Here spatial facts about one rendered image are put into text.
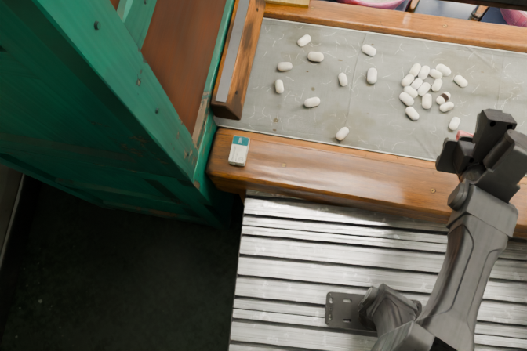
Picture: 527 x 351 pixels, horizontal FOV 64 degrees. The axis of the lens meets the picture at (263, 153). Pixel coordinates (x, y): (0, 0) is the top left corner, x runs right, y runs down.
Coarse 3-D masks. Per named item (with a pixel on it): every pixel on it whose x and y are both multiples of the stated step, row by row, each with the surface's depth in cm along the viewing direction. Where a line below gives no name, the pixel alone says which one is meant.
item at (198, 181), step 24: (216, 120) 98; (24, 168) 109; (48, 168) 111; (72, 168) 104; (96, 168) 90; (120, 168) 86; (72, 192) 138; (96, 192) 138; (120, 192) 121; (144, 192) 119; (168, 192) 111; (192, 192) 94; (216, 192) 126; (168, 216) 155; (192, 216) 153; (216, 216) 133
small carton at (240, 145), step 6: (234, 138) 92; (240, 138) 92; (246, 138) 91; (234, 144) 91; (240, 144) 91; (246, 144) 91; (234, 150) 91; (240, 150) 91; (246, 150) 91; (234, 156) 90; (240, 156) 90; (246, 156) 92; (234, 162) 90; (240, 162) 90
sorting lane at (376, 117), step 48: (288, 48) 103; (336, 48) 102; (384, 48) 102; (432, 48) 101; (480, 48) 100; (288, 96) 99; (336, 96) 98; (384, 96) 98; (432, 96) 97; (480, 96) 97; (336, 144) 95; (384, 144) 94; (432, 144) 94
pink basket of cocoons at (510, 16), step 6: (504, 12) 108; (510, 12) 105; (516, 12) 102; (522, 12) 100; (504, 18) 110; (510, 18) 107; (516, 18) 104; (522, 18) 102; (510, 24) 109; (516, 24) 106; (522, 24) 104
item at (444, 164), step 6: (444, 144) 74; (450, 144) 74; (444, 150) 74; (450, 150) 74; (444, 156) 75; (450, 156) 75; (438, 162) 76; (444, 162) 76; (450, 162) 75; (480, 162) 69; (438, 168) 76; (444, 168) 76; (450, 168) 76; (456, 174) 76
